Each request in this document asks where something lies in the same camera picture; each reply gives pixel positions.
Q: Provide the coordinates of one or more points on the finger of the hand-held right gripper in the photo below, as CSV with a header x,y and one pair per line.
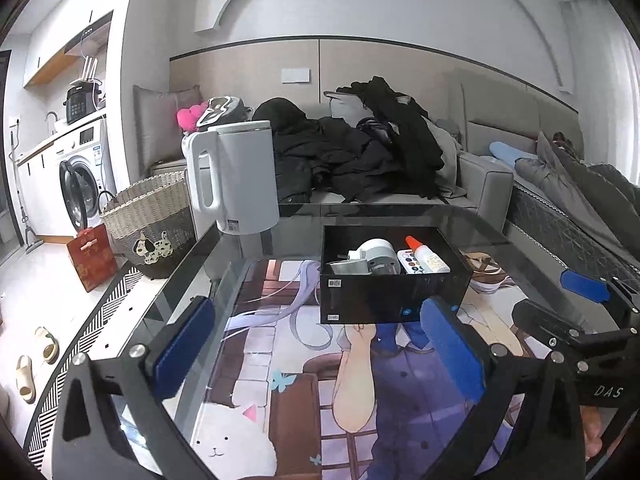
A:
x,y
585,285
545,322

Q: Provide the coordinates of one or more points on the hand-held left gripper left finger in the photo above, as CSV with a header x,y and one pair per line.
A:
x,y
182,350

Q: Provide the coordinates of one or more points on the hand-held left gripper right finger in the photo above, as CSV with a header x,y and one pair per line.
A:
x,y
452,350

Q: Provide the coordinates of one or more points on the black cardboard box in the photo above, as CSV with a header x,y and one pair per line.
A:
x,y
390,300

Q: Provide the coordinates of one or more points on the white glue bottle orange tip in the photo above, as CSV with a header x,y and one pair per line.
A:
x,y
430,259

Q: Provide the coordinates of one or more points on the clear jar with silver cap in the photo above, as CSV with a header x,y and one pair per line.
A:
x,y
377,255

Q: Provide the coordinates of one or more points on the white round container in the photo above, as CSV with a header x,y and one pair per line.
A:
x,y
345,266

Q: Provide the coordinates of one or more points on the person's right hand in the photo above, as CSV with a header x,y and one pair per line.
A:
x,y
594,432

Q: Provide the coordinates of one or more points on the grey quilted sofa cover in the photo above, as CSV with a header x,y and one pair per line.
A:
x,y
560,230

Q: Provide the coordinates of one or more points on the white case with coloured dots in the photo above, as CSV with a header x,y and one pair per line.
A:
x,y
412,262

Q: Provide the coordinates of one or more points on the grey padded jacket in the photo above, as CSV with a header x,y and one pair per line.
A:
x,y
575,185

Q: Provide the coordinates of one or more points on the printed cartoon table mat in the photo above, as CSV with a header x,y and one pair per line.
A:
x,y
300,350

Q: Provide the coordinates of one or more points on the wicker basket with dog patch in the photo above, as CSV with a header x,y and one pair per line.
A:
x,y
150,230

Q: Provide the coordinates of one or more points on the red gift bag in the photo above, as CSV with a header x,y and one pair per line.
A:
x,y
92,260

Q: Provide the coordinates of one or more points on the beige slipper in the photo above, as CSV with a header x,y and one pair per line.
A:
x,y
25,377
46,345

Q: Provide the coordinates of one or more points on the grey sofa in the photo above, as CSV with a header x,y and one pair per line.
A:
x,y
480,180

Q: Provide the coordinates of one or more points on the blue pillow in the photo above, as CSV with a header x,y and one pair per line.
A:
x,y
510,154

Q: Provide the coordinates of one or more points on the white electric kettle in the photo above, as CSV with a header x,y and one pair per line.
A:
x,y
235,180

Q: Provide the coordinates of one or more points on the white washing machine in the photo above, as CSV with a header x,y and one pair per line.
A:
x,y
82,180

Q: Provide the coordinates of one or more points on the mop with stand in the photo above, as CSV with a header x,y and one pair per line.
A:
x,y
22,200

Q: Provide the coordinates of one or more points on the pile of black clothes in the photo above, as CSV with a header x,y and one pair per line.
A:
x,y
350,155

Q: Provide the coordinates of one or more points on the grey cushion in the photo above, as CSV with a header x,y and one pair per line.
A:
x,y
160,125

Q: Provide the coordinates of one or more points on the pink plush toy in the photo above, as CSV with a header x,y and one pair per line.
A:
x,y
191,117

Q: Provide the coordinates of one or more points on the kitchen faucet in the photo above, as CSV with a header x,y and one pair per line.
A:
x,y
51,120

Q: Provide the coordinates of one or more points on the black kitchen appliance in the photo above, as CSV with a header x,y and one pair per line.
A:
x,y
82,102

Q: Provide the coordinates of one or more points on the white router with antennas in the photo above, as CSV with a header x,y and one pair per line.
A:
x,y
85,72

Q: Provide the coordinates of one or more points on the white wall switch plate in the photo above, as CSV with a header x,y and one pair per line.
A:
x,y
295,75

